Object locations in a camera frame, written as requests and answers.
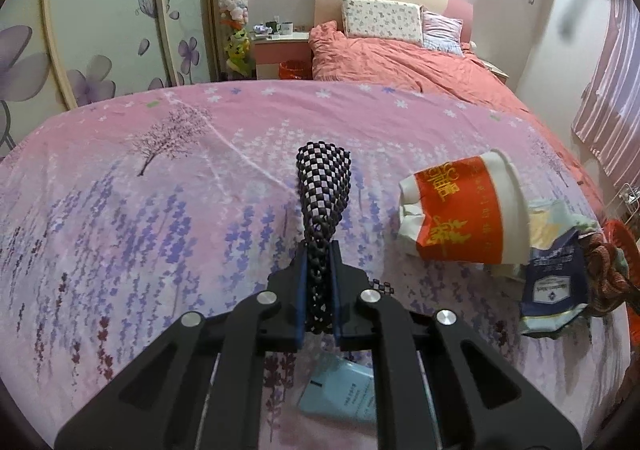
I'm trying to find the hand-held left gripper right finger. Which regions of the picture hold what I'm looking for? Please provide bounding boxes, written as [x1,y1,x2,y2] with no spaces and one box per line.
[328,240,584,450]

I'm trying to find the navy blue snack packet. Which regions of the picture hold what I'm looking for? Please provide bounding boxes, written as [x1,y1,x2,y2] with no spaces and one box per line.
[517,230,592,338]

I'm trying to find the pink striped curtain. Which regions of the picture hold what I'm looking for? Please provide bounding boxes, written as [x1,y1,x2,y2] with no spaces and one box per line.
[571,0,640,191]

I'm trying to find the white floral pillow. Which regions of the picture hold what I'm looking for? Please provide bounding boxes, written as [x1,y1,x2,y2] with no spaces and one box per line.
[341,0,424,44]

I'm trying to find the black white checkered beaded pouch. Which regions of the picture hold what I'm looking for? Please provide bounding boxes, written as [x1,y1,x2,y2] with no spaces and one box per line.
[295,141,393,335]

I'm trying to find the brown striped hair band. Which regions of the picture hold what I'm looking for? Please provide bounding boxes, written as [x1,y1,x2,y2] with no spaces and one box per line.
[582,233,632,317]

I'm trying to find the flower printed wardrobe doors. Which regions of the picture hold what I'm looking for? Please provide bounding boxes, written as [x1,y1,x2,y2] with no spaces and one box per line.
[0,0,221,161]

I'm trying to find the pink floral printed sheet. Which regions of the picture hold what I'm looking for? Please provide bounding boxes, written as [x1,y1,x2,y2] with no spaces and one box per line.
[0,80,636,450]

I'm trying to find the green white cloth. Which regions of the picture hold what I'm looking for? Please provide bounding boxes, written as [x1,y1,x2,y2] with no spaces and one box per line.
[525,199,601,251]

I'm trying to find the white wire rack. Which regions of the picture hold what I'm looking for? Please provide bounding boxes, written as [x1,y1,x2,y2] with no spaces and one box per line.
[612,181,640,222]

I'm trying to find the pink white nightstand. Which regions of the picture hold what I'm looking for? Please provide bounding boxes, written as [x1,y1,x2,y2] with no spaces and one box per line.
[252,30,313,80]

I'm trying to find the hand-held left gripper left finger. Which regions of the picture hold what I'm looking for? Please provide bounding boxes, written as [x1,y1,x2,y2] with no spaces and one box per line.
[54,249,307,450]

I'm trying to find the crushed red white paper cup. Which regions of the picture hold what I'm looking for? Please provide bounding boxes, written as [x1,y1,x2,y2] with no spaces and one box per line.
[397,149,532,265]

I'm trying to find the blue tissue pack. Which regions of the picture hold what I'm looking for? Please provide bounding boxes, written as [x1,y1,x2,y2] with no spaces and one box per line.
[297,356,378,427]

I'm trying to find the clear tube of plush toys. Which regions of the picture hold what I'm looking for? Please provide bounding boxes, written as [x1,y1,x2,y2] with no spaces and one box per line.
[216,0,254,80]

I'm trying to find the orange plastic wastebasket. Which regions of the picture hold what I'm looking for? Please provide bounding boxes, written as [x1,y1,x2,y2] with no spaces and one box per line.
[602,220,640,291]

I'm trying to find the coral pink duvet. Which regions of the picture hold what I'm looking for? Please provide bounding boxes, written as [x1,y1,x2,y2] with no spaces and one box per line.
[307,21,601,191]

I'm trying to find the light wooden nightstand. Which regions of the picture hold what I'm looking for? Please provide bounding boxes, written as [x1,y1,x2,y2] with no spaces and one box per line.
[482,58,510,84]

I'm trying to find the purple striped pillow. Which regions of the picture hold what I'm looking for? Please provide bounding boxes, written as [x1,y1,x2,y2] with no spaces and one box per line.
[421,10,464,55]

